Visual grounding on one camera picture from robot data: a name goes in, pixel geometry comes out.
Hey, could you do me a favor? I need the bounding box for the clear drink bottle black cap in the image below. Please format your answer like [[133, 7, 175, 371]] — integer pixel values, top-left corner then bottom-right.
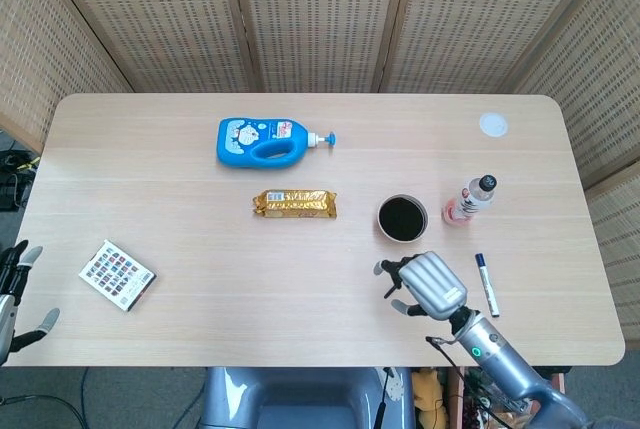
[[441, 174, 499, 226]]

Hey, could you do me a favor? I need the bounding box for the gold cookie package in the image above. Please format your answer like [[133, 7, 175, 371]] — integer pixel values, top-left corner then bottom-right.
[[250, 189, 339, 221]]

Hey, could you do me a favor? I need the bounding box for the colourful printed card box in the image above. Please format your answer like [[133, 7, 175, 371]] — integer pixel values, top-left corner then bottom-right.
[[78, 239, 158, 313]]

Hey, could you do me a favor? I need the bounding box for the white marker blue cap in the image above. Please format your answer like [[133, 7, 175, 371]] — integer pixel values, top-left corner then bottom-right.
[[474, 252, 502, 319]]

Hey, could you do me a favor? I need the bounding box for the grey robot torso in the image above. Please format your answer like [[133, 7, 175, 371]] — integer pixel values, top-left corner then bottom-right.
[[199, 366, 416, 429]]

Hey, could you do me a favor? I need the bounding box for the blue pump detergent bottle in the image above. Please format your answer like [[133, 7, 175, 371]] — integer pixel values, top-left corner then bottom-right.
[[215, 117, 338, 170]]

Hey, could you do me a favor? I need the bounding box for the yellow plush toy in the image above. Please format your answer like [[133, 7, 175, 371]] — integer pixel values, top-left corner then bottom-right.
[[412, 367, 450, 429]]

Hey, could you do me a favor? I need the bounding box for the woven bamboo folding screen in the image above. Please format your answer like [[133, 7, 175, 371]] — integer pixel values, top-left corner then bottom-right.
[[0, 0, 640, 343]]

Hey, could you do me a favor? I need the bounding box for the black floor equipment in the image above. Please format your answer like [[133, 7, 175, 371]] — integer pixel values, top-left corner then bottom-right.
[[0, 148, 42, 213]]

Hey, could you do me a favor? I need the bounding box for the brown wooden crate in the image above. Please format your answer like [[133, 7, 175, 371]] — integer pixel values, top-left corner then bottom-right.
[[447, 366, 569, 429]]

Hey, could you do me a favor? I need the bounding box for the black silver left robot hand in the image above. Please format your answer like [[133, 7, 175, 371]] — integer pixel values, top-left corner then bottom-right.
[[0, 239, 61, 365]]

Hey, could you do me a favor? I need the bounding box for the white plastic cup lid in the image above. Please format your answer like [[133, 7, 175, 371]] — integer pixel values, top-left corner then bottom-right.
[[478, 112, 511, 138]]

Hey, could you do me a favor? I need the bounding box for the black round bowl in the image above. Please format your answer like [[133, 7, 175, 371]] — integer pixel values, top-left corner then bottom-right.
[[377, 193, 430, 243]]

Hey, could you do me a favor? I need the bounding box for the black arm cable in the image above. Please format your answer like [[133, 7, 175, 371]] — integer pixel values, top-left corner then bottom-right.
[[425, 335, 471, 370]]

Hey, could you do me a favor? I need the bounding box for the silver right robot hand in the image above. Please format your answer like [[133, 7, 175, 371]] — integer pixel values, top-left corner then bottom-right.
[[373, 251, 469, 323]]

